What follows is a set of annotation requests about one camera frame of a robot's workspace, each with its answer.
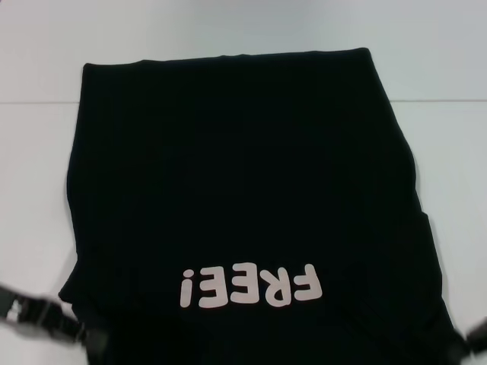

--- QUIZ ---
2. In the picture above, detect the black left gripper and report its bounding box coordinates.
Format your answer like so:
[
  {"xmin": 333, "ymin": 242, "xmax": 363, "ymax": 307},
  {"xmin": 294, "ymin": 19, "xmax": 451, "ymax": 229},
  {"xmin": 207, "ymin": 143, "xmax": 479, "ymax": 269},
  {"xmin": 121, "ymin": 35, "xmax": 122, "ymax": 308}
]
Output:
[{"xmin": 0, "ymin": 284, "xmax": 112, "ymax": 357}]

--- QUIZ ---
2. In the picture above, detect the black shirt with FREE print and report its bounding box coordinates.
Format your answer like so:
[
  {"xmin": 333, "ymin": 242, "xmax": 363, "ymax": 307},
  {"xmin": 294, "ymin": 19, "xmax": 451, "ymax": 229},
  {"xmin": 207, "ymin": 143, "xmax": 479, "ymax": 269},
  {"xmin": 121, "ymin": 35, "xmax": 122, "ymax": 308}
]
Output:
[{"xmin": 56, "ymin": 47, "xmax": 471, "ymax": 365}]

